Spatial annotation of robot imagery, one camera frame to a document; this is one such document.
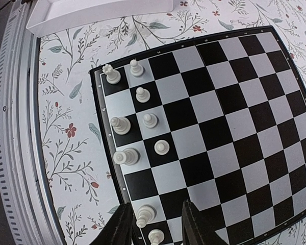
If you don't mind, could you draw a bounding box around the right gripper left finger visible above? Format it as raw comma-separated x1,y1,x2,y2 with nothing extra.
91,203,133,245

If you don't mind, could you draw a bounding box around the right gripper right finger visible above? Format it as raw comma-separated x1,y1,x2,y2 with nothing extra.
182,200,226,245

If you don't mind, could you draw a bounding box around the white chess bishop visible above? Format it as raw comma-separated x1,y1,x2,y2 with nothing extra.
136,205,156,228

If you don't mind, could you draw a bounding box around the white chess knight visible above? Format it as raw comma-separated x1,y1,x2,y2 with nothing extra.
148,229,165,245

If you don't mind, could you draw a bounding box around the white chess king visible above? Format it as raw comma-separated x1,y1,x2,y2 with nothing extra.
113,148,140,165

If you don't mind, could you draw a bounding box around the white chess pawn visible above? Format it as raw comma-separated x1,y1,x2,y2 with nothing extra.
143,113,158,129
130,59,144,77
136,87,150,103
154,139,170,155

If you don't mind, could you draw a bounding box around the white chess rook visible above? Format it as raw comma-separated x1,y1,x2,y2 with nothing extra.
103,64,121,85

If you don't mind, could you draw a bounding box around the black silver chess board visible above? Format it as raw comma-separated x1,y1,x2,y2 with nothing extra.
90,26,306,244

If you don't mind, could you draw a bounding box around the floral patterned table mat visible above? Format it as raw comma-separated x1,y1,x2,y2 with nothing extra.
38,1,306,244

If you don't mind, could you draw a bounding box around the white plastic compartment tray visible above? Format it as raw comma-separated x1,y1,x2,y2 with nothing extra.
27,0,174,37

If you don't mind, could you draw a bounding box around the front aluminium rail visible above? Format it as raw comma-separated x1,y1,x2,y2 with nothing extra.
0,1,65,244

